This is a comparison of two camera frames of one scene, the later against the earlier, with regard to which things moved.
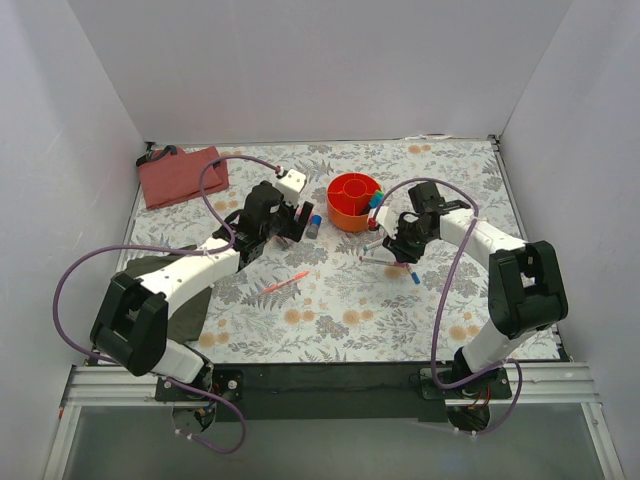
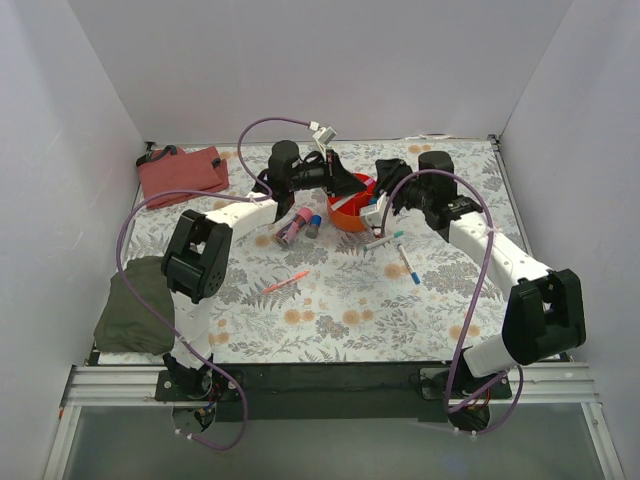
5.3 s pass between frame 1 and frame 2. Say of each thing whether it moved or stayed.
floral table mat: stayed
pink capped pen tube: stayed
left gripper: moved
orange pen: stayed
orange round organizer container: stayed
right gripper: moved
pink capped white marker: moved
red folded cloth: stayed
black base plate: stayed
